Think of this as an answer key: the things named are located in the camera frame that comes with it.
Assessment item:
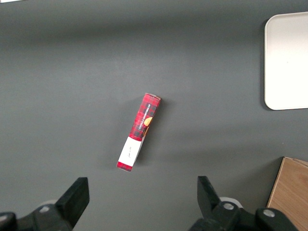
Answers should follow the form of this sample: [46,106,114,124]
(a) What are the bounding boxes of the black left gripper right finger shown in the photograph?
[189,176,299,231]

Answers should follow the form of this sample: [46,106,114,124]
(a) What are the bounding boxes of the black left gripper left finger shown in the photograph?
[0,177,90,231]

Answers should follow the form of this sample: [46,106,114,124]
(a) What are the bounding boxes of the red tartan shortbread box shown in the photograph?
[116,92,161,173]

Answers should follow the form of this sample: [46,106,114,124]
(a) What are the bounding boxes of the white plastic tray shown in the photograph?
[264,11,308,111]

